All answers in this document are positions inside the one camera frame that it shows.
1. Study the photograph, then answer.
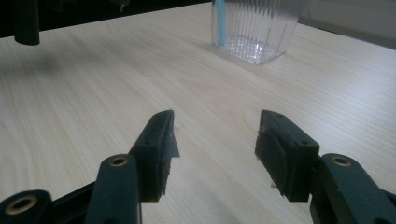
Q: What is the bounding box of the clear ribbed plastic container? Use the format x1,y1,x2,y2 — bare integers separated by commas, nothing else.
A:
210,0,307,66

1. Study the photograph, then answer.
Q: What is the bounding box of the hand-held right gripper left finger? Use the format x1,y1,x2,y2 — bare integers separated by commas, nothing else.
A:
128,109,181,203

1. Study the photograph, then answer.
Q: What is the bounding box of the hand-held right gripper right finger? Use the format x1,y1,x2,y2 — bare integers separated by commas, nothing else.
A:
254,109,321,203

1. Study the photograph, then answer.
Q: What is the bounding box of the light blue plastic stick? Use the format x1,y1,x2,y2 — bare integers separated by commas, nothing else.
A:
216,0,226,47

